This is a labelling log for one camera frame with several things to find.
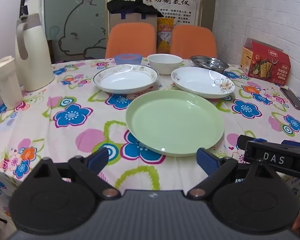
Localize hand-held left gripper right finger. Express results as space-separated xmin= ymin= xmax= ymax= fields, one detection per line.
xmin=186 ymin=147 xmax=282 ymax=200

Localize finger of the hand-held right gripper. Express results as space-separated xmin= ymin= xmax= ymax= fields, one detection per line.
xmin=236 ymin=134 xmax=265 ymax=153
xmin=281 ymin=139 xmax=300 ymax=149

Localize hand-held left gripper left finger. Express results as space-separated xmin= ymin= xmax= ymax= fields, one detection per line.
xmin=27 ymin=147 xmax=122 ymax=200

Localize light green plate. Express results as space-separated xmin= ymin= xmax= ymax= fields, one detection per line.
xmin=125 ymin=90 xmax=225 ymax=157

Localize white plate with flower print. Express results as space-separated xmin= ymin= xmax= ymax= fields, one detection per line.
xmin=171 ymin=67 xmax=236 ymax=99

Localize stainless steel bowl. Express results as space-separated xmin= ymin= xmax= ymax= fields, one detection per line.
xmin=190 ymin=55 xmax=230 ymax=73

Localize white ceramic bowl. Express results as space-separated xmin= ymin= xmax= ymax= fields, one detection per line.
xmin=147 ymin=54 xmax=183 ymax=75

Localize smartphone in dark case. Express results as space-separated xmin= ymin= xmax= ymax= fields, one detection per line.
xmin=280 ymin=87 xmax=300 ymax=112

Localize red cracker box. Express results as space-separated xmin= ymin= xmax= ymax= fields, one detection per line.
xmin=241 ymin=38 xmax=292 ymax=85

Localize white plate with gold floral rim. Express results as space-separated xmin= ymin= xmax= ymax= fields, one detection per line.
xmin=93 ymin=64 xmax=159 ymax=94

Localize translucent blue bowl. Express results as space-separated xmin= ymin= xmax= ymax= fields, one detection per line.
xmin=114 ymin=53 xmax=142 ymax=66

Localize orange chair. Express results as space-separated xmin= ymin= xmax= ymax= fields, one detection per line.
xmin=170 ymin=25 xmax=218 ymax=59
xmin=104 ymin=23 xmax=157 ymax=59

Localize cream thermos jug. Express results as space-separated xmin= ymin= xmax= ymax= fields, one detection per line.
xmin=15 ymin=13 xmax=55 ymax=92

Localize small cream lidded bottle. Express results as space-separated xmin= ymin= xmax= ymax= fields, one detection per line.
xmin=0 ymin=56 xmax=24 ymax=110

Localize yellow snack bag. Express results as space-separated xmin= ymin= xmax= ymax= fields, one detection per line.
xmin=157 ymin=17 xmax=175 ymax=54

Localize frosted glass door with cat drawing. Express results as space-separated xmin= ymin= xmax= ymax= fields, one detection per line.
xmin=41 ymin=0 xmax=110 ymax=64

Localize black cloth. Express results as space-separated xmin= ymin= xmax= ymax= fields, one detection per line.
xmin=106 ymin=0 xmax=160 ymax=15

